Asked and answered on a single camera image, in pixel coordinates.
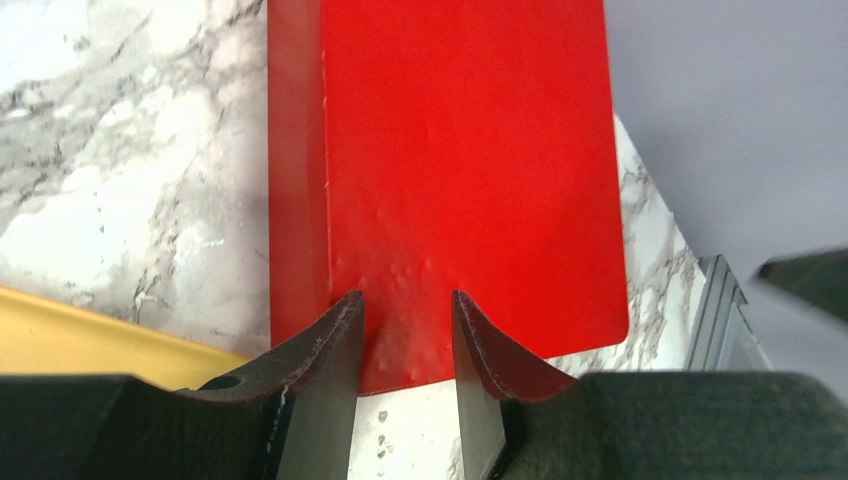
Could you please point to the red box lid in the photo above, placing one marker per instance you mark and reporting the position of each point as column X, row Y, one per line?
column 471, row 146

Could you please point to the red chocolate box with dividers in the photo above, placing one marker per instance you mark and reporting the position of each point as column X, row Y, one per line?
column 298, row 237

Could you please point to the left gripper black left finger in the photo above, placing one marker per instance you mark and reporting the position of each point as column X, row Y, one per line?
column 288, row 414

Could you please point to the yellow plastic tray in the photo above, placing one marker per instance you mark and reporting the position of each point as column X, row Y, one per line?
column 44, row 337

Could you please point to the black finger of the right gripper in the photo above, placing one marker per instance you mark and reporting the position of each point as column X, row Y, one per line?
column 817, row 278

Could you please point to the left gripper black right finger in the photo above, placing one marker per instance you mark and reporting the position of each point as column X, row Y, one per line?
column 521, row 418

